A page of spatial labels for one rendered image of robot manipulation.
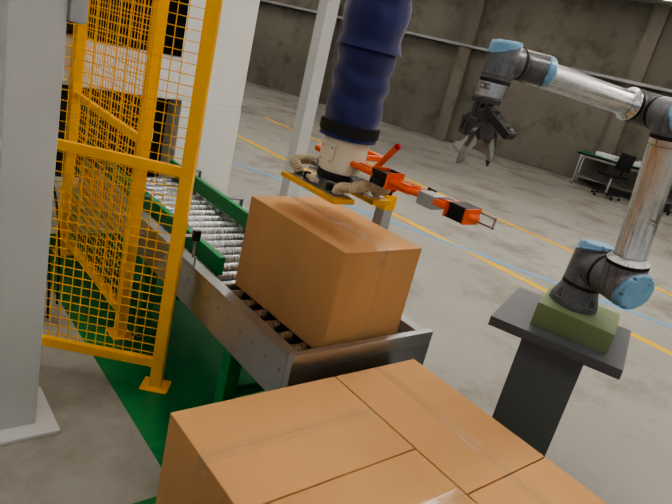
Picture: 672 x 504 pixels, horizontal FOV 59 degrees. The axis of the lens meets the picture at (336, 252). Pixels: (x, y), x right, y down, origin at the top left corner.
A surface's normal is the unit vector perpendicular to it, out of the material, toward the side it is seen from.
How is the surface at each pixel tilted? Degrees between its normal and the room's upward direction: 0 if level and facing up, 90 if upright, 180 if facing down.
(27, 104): 90
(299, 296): 90
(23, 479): 0
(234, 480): 0
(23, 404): 90
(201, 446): 0
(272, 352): 90
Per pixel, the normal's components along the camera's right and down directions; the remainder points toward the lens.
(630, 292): 0.25, 0.48
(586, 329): -0.49, 0.18
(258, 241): -0.74, 0.05
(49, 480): 0.23, -0.92
